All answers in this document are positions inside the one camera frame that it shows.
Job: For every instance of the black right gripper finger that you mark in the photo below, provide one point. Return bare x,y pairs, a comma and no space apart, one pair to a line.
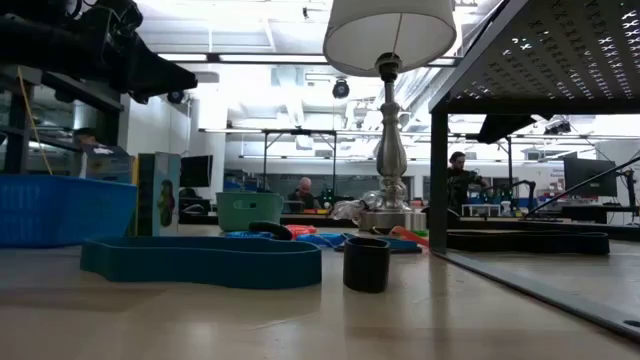
500,127

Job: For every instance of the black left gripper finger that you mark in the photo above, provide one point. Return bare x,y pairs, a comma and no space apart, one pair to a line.
160,75

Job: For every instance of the large black rubber band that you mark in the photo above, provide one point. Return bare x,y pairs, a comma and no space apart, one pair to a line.
525,244

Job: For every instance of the green rubber band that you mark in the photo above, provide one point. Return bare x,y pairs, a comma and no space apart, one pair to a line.
421,233

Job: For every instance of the orange rubber band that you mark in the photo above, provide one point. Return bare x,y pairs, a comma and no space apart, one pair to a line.
407,234

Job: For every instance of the dark blue rubber band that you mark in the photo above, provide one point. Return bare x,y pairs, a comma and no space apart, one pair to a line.
400,246

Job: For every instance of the dark teal tray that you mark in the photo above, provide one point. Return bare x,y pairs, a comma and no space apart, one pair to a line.
200,265

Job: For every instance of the black cup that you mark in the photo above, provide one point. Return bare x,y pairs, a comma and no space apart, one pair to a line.
366,270

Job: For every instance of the blue coil wristband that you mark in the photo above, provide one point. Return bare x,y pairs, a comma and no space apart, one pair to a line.
315,240
240,234

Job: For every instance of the black background robot arm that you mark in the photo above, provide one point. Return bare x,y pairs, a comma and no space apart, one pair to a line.
531,190

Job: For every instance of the person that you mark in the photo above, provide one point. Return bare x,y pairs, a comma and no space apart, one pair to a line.
304,192
86,136
457,185

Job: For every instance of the grey perforated metal riser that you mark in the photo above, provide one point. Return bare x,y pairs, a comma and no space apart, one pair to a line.
550,50

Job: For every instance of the thin black rod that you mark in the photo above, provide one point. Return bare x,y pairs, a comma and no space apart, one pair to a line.
580,187

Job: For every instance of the black monitor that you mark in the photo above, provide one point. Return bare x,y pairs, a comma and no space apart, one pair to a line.
590,177
196,171

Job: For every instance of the dark metal rack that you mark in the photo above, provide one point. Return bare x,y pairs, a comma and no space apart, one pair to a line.
15,130

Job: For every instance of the silver table lamp white shade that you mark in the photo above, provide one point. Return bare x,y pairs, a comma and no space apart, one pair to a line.
390,30

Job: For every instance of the black coil wristband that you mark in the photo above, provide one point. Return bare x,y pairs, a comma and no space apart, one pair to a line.
270,229
380,231

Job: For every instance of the mint green plastic bin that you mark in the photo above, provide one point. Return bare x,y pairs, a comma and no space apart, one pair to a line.
250,212

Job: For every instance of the blue plastic basket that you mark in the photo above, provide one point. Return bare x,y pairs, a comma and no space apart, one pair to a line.
60,210

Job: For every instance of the orange coil wristband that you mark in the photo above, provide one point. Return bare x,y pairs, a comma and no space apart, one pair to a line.
302,232
302,226

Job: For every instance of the black ceiling camera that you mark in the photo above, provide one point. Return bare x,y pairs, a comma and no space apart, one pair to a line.
341,89
176,97
557,127

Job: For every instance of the black frame stand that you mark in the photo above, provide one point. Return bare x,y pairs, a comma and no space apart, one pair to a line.
299,132

